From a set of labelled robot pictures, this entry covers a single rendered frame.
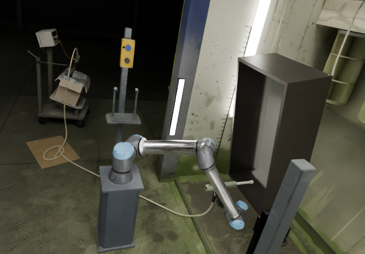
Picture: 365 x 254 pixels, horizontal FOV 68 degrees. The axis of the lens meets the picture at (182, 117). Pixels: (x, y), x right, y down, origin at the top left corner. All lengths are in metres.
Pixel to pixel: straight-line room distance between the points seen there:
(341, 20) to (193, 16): 1.43
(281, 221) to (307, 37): 2.62
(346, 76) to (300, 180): 2.43
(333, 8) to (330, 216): 2.03
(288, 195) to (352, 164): 2.42
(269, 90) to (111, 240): 1.84
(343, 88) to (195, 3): 1.72
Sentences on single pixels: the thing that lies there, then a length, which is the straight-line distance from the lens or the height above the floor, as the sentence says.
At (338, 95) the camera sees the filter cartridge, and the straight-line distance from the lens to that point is 3.19.
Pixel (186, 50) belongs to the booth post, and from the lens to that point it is 2.58.
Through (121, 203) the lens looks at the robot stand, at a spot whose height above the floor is 0.50.
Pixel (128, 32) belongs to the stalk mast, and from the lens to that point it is 2.63.
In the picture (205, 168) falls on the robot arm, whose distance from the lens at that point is 1.88.
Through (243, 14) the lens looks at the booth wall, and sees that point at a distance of 2.77.
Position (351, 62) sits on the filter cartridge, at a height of 1.70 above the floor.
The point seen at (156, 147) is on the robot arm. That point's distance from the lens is 2.09.
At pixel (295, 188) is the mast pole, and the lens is 0.81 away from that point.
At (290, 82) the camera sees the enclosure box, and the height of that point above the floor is 1.63.
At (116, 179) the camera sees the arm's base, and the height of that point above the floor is 0.68.
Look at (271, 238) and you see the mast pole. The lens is 0.93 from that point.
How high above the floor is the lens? 1.99
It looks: 24 degrees down
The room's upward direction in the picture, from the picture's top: 11 degrees clockwise
